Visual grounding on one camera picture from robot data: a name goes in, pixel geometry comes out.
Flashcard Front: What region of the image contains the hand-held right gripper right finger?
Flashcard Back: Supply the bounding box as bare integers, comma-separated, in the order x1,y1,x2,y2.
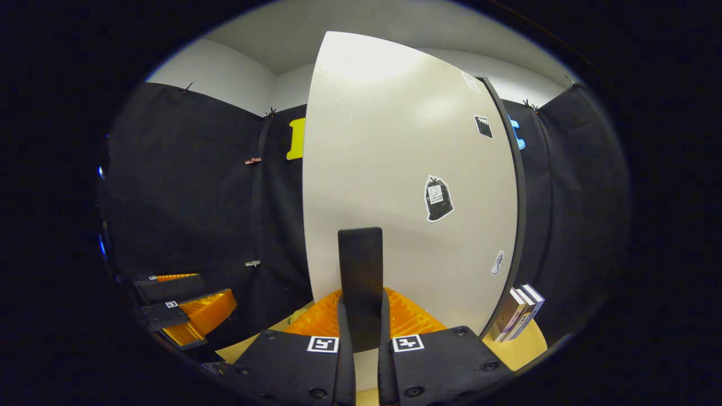
377,288,514,406

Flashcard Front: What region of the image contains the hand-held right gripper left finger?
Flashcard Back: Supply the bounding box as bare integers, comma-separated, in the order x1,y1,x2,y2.
217,289,357,406

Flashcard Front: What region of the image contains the black cabinet door handle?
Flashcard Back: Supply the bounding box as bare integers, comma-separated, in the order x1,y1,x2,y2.
337,227,384,354

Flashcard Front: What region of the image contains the beige cabinet door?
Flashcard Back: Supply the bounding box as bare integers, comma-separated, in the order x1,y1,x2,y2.
302,31,520,390

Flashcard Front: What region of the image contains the black backdrop cloth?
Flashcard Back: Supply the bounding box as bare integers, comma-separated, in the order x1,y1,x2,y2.
96,82,629,361

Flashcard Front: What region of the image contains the grey-brown book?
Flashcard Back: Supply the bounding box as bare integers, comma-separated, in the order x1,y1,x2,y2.
489,288,526,342

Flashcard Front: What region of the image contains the white book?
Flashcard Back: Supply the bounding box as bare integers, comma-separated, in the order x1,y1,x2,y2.
502,286,535,342

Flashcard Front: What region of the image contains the dark-spined book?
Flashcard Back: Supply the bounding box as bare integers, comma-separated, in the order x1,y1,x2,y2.
510,283,546,339

